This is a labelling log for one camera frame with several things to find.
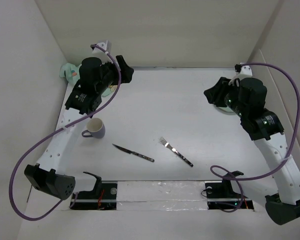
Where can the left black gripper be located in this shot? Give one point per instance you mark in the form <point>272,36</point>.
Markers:
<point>126,71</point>

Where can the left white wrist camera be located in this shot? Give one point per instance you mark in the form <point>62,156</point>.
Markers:
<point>101,46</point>

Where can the black handled table knife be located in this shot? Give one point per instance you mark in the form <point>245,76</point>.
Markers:
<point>134,153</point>

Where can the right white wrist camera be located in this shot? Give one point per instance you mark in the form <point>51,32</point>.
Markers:
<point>242,71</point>

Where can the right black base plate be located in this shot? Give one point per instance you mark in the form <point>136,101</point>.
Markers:
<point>220,196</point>

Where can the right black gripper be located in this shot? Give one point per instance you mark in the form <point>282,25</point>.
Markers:
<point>215,94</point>

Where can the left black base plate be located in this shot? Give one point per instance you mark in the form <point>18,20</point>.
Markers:
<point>104,199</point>

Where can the green floral plate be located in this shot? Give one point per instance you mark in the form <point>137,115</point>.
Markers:
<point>225,110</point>

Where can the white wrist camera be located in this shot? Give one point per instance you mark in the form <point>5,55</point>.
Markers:
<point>242,71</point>
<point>101,46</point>

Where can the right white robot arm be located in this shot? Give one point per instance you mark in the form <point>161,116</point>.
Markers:
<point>247,98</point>

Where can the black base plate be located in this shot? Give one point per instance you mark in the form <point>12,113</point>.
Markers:
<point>220,196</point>
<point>104,199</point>

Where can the purple ceramic mug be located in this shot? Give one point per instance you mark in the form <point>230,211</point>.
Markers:
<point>95,128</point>

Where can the silver fork black handle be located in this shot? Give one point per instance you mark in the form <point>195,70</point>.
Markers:
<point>167,145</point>

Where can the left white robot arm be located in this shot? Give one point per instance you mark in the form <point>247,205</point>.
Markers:
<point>48,175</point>

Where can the green cartoon print cloth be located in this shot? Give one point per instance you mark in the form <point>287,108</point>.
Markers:
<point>72,75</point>

